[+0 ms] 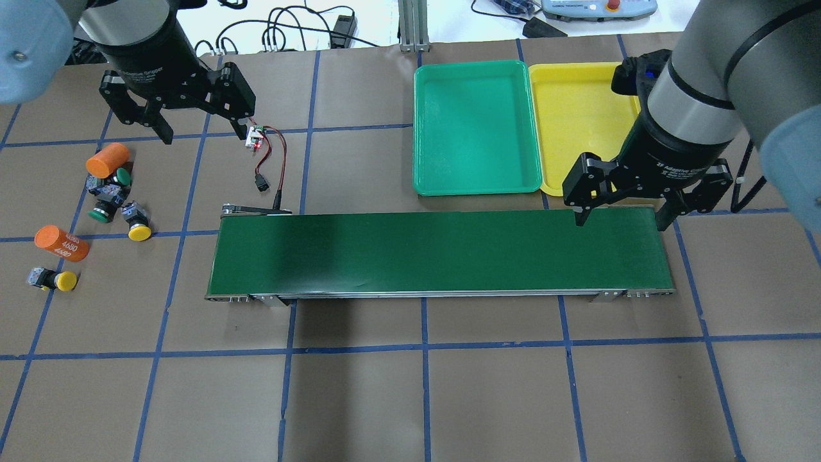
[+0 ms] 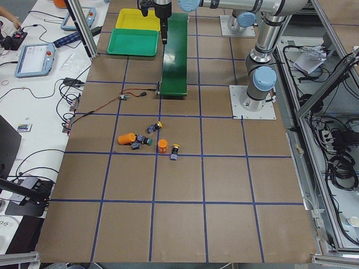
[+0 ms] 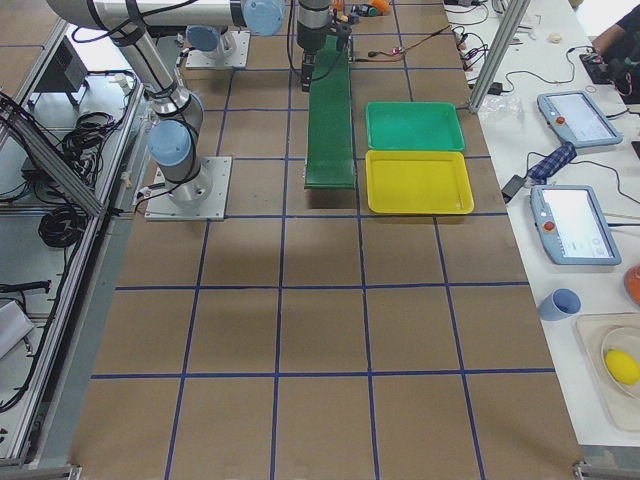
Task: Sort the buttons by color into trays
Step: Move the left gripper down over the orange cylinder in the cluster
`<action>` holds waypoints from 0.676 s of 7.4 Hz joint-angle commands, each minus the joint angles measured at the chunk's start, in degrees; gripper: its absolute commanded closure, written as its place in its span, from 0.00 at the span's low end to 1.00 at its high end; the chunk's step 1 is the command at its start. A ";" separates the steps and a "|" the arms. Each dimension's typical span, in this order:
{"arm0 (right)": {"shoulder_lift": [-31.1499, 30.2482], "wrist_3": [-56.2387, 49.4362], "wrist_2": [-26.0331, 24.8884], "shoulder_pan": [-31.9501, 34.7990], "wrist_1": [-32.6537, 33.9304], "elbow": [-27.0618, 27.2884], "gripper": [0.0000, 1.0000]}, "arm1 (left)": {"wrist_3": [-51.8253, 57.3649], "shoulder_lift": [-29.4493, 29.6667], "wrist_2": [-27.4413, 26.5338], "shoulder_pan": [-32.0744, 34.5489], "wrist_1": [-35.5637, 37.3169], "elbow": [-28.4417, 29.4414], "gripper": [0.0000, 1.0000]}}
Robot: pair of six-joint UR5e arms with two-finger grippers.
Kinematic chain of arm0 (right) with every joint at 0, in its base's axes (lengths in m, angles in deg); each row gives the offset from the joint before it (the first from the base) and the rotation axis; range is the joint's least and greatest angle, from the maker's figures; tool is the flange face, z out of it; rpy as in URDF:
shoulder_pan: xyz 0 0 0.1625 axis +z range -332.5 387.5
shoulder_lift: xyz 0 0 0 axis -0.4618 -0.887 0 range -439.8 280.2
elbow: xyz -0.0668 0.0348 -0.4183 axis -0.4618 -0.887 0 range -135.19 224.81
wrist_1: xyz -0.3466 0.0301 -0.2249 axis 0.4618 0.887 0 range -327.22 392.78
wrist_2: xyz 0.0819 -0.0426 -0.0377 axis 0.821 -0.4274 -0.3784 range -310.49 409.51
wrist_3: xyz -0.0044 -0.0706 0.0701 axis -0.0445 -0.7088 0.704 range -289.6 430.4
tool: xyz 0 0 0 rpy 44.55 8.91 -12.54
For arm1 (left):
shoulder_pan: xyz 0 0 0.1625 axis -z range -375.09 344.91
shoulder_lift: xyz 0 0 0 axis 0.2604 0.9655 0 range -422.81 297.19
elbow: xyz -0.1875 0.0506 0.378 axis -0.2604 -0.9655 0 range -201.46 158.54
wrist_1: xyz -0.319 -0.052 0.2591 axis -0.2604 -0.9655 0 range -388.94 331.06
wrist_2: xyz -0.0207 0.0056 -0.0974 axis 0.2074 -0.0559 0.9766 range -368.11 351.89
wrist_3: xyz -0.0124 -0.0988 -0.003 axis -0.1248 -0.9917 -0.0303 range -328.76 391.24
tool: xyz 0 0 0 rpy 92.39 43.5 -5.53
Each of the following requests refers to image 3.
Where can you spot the green conveyor belt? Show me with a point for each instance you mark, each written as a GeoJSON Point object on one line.
{"type": "Point", "coordinates": [330, 152]}

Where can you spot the blue plastic cup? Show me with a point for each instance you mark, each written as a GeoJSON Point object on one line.
{"type": "Point", "coordinates": [559, 304]}

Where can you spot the beige tray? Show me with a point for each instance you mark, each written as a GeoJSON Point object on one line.
{"type": "Point", "coordinates": [622, 409]}

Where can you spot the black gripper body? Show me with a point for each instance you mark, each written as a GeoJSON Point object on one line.
{"type": "Point", "coordinates": [309, 36]}

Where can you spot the plain orange cylinder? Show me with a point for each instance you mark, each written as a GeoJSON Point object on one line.
{"type": "Point", "coordinates": [381, 6]}

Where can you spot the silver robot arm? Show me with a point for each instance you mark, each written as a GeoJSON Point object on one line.
{"type": "Point", "coordinates": [316, 21]}
{"type": "Point", "coordinates": [126, 23]}

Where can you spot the person in dark clothes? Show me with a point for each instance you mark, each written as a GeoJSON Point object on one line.
{"type": "Point", "coordinates": [618, 34]}

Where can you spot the black power adapter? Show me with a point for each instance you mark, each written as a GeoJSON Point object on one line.
{"type": "Point", "coordinates": [512, 187]}

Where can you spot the yellow lemon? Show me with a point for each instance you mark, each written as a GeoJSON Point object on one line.
{"type": "Point", "coordinates": [622, 367]}

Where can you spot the near teach pendant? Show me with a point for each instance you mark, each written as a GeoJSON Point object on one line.
{"type": "Point", "coordinates": [571, 225]}

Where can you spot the yellow plastic tray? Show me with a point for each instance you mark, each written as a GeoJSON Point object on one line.
{"type": "Point", "coordinates": [418, 183]}

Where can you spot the clear plastic bag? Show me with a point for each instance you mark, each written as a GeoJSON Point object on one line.
{"type": "Point", "coordinates": [499, 107]}

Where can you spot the white bowl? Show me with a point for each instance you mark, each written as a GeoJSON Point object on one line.
{"type": "Point", "coordinates": [624, 339]}

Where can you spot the aluminium frame post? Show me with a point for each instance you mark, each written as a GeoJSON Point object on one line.
{"type": "Point", "coordinates": [498, 48]}

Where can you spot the orange object at edge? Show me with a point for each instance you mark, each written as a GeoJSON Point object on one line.
{"type": "Point", "coordinates": [632, 283]}

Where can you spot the green plastic tray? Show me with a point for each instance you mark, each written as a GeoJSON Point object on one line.
{"type": "Point", "coordinates": [429, 126]}

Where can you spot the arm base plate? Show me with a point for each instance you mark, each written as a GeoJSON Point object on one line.
{"type": "Point", "coordinates": [203, 198]}
{"type": "Point", "coordinates": [212, 50]}

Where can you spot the far teach pendant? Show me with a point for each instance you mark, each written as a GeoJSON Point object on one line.
{"type": "Point", "coordinates": [575, 118]}

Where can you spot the teach pendant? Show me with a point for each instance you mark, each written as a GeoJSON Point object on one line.
{"type": "Point", "coordinates": [575, 118]}
{"type": "Point", "coordinates": [571, 225]}

